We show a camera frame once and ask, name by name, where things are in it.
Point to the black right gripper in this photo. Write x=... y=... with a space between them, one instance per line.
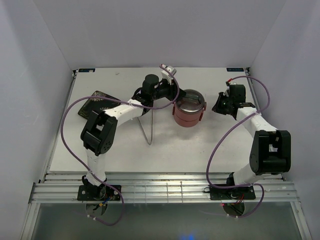
x=217 y=107

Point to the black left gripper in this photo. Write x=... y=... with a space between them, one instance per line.
x=172 y=89

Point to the pink lunch bowl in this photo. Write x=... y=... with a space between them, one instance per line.
x=186 y=123
x=188 y=110

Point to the metal serving tongs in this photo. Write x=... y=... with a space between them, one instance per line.
x=146 y=123

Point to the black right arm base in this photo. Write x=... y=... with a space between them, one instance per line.
x=236 y=193

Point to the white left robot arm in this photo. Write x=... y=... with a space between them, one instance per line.
x=99 y=131

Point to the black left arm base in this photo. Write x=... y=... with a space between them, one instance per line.
x=97 y=193

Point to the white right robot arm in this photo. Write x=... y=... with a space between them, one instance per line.
x=270 y=152

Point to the blue table label right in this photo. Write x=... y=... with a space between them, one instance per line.
x=234 y=69

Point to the blue table label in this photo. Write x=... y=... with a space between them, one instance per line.
x=86 y=70
x=234 y=69

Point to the black floral rectangular plate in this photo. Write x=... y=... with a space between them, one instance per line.
x=97 y=102

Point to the blue table label left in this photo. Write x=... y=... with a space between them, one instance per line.
x=86 y=70

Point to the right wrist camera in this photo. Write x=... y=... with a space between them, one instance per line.
x=227 y=92

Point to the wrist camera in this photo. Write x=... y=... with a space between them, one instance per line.
x=227 y=92
x=167 y=73

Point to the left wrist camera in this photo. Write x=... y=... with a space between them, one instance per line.
x=167 y=73

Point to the aluminium front rail frame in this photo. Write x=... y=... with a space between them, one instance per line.
x=143 y=188

